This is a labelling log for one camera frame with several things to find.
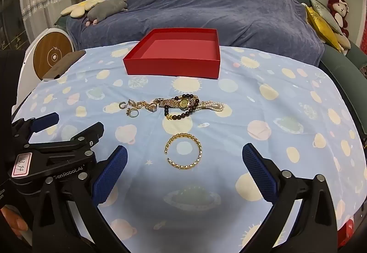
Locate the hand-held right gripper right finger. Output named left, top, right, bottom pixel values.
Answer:
left=242, top=142, right=337, bottom=253

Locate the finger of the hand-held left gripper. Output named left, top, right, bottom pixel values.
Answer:
left=67, top=122, right=104, bottom=148
left=11, top=112, right=60, bottom=143

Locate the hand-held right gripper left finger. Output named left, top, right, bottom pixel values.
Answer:
left=31, top=145, right=128, bottom=253

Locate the gold necklace with black pendant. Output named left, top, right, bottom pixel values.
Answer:
left=136, top=100, right=159, bottom=114

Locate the white pearl bracelet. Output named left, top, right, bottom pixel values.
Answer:
left=198, top=100, right=225, bottom=112

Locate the gold chain bangle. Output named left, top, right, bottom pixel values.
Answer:
left=164, top=133, right=203, bottom=169

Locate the dark bead bracelet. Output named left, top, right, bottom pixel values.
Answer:
left=164, top=93, right=203, bottom=121

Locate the gold wristwatch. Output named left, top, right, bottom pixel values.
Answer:
left=157, top=96, right=198, bottom=110

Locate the red cardboard box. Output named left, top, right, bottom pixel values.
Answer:
left=123, top=28, right=221, bottom=80

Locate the person's left hand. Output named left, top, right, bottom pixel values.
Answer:
left=0, top=204, right=30, bottom=240

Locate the light blue printed tablecloth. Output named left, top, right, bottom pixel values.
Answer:
left=11, top=41, right=367, bottom=253

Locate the grey rectangular pad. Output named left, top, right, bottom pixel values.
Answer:
left=43, top=50, right=86, bottom=80

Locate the white device with wooden disc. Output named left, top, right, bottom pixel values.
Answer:
left=13, top=26, right=75, bottom=116

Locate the red packet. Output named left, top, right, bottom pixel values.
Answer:
left=337, top=219, right=356, bottom=248

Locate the flower-shaped cushion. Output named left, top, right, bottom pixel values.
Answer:
left=60, top=0, right=106, bottom=18

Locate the grey plush toy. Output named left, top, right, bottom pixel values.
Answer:
left=86, top=0, right=128, bottom=25

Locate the dark green sofa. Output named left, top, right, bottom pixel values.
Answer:
left=292, top=0, right=367, bottom=116

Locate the yellow cushion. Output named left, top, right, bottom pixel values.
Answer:
left=304, top=3, right=345, bottom=53

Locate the blue blanket covered sofa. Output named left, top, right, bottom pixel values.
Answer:
left=67, top=0, right=324, bottom=67

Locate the silver cushion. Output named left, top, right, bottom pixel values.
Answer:
left=308, top=0, right=345, bottom=36

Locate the red monkey plush toy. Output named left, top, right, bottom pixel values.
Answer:
left=328, top=0, right=352, bottom=50

